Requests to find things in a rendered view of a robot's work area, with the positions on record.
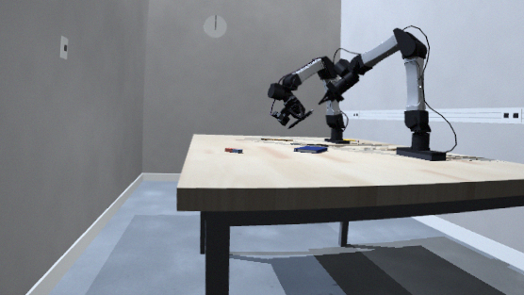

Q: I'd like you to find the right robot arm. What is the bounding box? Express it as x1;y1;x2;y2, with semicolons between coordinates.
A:
268;57;350;143

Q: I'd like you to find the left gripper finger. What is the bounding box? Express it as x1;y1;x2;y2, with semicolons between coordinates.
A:
319;94;335;105
319;90;331;103

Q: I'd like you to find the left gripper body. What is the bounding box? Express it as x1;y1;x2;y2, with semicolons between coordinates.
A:
326;77;350;103

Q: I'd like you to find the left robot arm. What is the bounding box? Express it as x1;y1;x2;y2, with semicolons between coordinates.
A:
334;28;447;156

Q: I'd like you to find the red and blue eraser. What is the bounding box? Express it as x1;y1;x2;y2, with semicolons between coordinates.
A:
225;148;243;153

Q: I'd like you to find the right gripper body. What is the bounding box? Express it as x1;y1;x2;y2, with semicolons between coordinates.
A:
273;95;300;118

